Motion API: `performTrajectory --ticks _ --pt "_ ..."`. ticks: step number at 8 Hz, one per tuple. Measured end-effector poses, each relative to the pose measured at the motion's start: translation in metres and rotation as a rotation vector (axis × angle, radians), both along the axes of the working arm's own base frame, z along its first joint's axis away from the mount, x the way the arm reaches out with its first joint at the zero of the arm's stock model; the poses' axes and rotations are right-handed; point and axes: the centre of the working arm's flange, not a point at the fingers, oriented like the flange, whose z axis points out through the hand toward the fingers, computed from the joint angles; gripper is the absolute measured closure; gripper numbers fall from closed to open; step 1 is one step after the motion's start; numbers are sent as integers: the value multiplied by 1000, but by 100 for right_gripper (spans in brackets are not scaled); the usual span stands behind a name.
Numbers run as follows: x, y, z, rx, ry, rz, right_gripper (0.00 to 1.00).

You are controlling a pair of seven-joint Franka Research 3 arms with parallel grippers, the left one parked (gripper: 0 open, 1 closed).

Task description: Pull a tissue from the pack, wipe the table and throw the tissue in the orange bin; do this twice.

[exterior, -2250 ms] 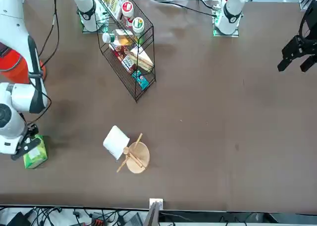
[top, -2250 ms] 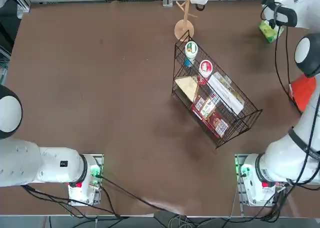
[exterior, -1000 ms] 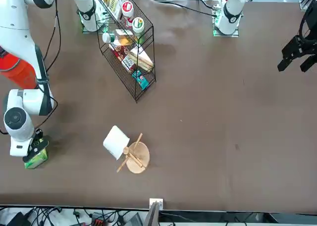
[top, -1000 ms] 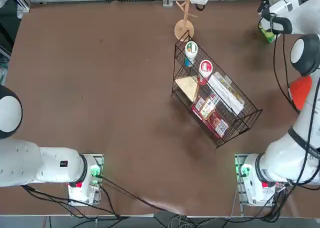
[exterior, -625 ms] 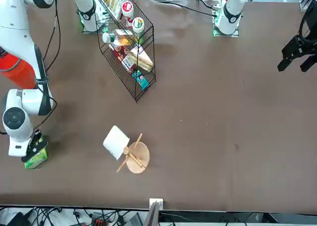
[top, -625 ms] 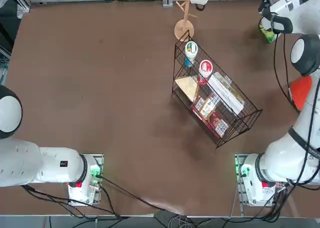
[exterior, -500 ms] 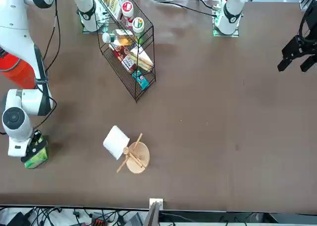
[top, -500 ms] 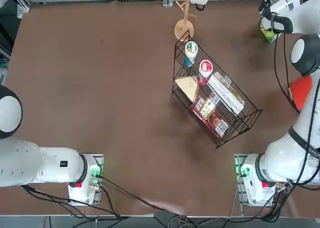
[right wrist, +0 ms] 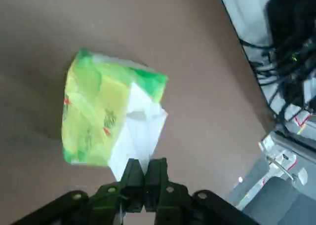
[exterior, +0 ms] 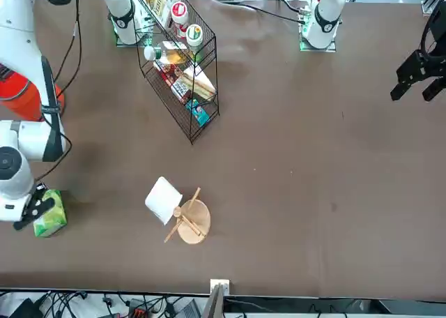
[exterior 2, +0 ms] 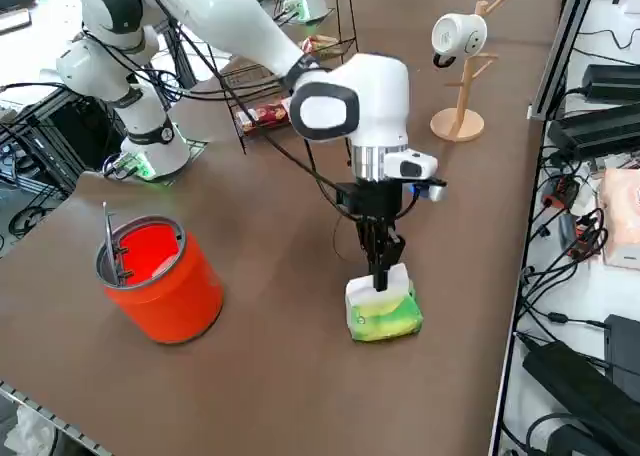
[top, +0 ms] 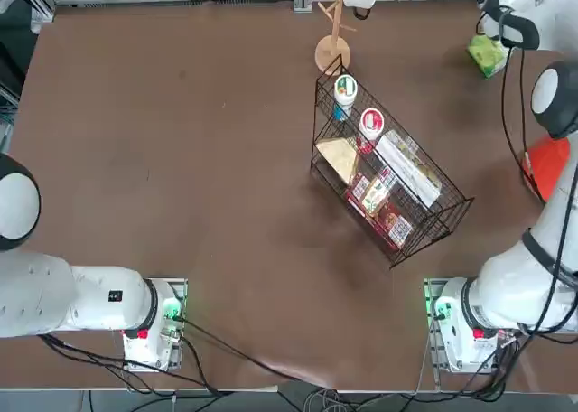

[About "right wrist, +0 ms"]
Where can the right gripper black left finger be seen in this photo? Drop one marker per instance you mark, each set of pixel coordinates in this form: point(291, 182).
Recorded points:
point(133, 175)

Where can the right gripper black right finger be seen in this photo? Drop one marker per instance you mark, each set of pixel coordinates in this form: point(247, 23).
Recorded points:
point(156, 175)

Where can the white tissue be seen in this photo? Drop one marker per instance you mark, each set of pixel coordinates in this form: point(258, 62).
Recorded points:
point(140, 136)

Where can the green tissue pack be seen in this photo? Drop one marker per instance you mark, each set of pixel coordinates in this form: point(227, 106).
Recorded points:
point(93, 99)

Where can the black seat cushion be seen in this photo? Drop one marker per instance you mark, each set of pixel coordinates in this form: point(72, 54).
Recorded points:
point(279, 202)

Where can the white power strip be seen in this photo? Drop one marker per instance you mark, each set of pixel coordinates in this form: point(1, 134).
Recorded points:
point(284, 158)

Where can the black equipment box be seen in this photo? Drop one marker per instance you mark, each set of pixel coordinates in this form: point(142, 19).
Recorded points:
point(288, 15)

